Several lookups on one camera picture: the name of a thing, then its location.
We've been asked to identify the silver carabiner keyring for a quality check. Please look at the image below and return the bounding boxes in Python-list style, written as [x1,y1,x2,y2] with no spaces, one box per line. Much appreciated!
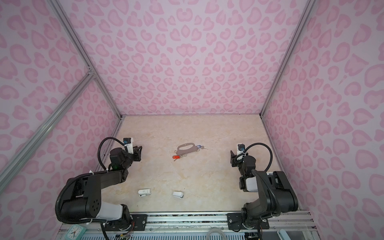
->
[175,143,200,157]

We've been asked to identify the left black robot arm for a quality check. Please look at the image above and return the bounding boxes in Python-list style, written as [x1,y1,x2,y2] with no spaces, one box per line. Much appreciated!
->
[55,146,143,229]

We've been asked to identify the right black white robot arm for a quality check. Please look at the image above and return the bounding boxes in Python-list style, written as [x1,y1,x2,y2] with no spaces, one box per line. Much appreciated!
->
[231,151,299,229]

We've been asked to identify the left white key tag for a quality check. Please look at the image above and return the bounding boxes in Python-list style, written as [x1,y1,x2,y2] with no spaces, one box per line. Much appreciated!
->
[138,189,151,198]

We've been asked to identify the white key tag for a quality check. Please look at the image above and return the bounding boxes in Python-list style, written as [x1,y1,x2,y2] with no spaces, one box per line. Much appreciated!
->
[172,191,184,199]
[138,189,151,198]

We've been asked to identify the right white key tag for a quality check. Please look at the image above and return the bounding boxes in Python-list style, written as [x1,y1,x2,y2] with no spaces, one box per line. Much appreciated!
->
[172,191,184,199]

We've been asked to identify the clear plastic tube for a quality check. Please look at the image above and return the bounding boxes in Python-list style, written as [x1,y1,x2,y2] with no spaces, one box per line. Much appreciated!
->
[205,228,228,240]

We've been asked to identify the small green clock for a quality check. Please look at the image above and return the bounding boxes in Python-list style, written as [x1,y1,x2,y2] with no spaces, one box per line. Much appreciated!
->
[64,225,87,240]

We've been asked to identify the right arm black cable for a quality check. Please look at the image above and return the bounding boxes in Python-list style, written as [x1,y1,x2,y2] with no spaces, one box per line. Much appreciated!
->
[243,142,274,173]

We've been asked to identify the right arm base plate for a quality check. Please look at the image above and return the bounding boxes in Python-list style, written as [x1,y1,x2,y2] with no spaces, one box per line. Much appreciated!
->
[226,213,270,232]

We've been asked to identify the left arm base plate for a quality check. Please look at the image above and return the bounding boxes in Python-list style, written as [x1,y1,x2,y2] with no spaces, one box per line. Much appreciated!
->
[104,214,148,232]

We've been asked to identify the diagonal aluminium frame bar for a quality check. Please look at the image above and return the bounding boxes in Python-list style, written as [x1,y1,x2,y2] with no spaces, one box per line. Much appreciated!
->
[1,71,95,193]

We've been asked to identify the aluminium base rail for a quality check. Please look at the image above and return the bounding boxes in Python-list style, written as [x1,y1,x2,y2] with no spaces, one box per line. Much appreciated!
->
[81,211,320,240]

